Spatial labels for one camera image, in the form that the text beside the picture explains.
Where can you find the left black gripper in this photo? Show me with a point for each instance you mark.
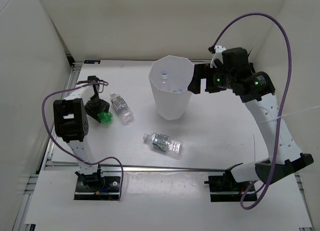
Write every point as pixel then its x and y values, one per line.
pixel 104 107

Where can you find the white octagonal plastic bin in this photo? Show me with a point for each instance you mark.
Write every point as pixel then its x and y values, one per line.
pixel 180 70

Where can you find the clear bottle blue label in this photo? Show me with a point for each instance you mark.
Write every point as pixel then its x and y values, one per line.
pixel 179 90

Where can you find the green crushed plastic bottle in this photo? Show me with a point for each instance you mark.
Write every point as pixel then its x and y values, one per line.
pixel 105 117

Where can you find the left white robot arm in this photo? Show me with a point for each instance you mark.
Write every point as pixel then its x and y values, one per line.
pixel 71 123

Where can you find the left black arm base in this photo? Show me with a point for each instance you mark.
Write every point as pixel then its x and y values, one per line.
pixel 97 187

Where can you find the clear bottle blue-white label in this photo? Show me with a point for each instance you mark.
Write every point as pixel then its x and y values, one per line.
pixel 163 144

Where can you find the blue label left corner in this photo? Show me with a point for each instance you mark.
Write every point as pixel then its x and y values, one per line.
pixel 92 62

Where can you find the clear unlabelled plastic bottle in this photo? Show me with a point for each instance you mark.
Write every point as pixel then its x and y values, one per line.
pixel 164 86

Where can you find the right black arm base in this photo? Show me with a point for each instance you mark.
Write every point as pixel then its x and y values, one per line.
pixel 230 186

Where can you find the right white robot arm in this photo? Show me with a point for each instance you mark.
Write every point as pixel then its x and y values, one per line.
pixel 231 69

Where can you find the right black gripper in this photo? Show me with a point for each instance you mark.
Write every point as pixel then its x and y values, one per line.
pixel 204 71

